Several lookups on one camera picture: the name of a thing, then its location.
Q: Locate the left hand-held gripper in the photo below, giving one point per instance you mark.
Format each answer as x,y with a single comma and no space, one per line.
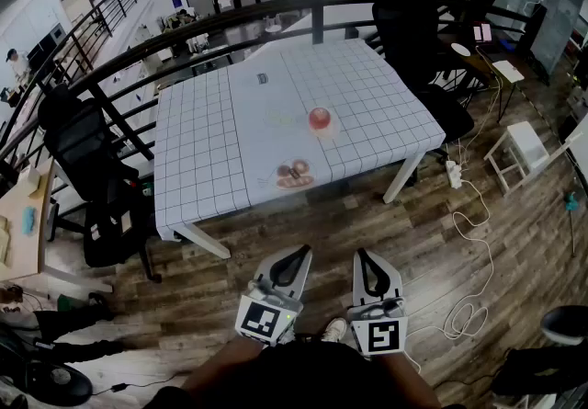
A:
259,320

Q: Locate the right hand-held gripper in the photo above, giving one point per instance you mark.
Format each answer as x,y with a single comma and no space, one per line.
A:
379,336

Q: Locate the red apple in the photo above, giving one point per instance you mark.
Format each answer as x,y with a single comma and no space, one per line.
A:
320,117

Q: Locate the person's right forearm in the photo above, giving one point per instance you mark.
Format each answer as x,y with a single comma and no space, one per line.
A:
404,379

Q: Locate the person's left forearm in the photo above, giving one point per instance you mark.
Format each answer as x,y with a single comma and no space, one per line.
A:
216,370

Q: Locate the clear plate of breads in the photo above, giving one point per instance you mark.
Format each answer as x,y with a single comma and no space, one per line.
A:
310,172

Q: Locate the person's white shoe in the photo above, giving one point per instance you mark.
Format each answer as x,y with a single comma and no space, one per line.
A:
334,329

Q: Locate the white table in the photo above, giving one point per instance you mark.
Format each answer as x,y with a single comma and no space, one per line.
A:
206,241

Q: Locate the long brown bread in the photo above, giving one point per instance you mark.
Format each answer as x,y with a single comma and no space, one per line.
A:
294,182

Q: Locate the person's black clothing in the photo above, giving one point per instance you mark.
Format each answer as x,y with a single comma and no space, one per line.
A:
321,375

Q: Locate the round brown bread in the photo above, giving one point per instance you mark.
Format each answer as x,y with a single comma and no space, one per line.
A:
284,170
301,165

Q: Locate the white power strip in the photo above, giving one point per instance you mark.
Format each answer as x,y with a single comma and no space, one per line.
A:
454,175

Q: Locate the white grid tablecloth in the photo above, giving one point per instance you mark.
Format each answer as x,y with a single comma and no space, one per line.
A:
206,145

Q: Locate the black power adapter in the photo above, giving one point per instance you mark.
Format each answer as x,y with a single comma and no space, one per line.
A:
120,386

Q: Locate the white stool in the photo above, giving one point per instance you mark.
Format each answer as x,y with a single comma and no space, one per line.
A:
528,140

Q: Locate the teal tool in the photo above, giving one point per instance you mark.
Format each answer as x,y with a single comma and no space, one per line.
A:
571,202

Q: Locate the green bin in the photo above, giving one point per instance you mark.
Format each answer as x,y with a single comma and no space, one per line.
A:
64,302

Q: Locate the black mesh office chair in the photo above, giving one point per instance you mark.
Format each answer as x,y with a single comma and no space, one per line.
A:
404,30
78,145

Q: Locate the black round base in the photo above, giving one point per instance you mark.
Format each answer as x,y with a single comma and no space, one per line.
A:
59,379

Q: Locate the white round disc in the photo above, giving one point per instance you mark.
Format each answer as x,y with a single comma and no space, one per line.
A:
460,49

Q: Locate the white flat pad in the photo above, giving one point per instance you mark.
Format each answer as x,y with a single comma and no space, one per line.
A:
507,71

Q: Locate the black metal railing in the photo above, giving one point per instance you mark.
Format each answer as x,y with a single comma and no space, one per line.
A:
229,19

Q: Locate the blue cloth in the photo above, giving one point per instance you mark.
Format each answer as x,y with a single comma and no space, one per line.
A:
28,219

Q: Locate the light wooden desk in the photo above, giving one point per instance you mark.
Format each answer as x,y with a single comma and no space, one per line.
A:
23,237

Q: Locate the pink box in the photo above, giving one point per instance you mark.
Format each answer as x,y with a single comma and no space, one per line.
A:
483,32

